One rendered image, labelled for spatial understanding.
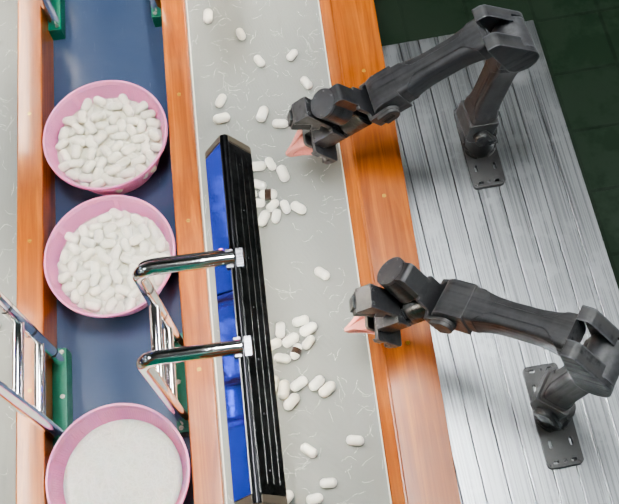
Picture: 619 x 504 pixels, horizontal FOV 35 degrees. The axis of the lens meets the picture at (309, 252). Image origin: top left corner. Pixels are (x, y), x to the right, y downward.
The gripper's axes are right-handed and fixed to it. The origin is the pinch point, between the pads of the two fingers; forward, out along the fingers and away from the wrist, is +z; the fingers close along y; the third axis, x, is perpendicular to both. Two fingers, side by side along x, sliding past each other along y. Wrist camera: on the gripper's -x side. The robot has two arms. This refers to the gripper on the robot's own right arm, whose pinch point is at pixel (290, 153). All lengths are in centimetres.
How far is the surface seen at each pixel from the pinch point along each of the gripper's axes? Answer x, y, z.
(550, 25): 117, -78, -12
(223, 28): -1.4, -38.1, 13.7
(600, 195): 118, -19, -13
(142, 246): -15.1, 12.8, 29.5
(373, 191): 14.1, 8.4, -8.7
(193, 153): -8.9, -5.9, 18.8
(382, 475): 12, 65, -2
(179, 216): -11.4, 8.2, 21.8
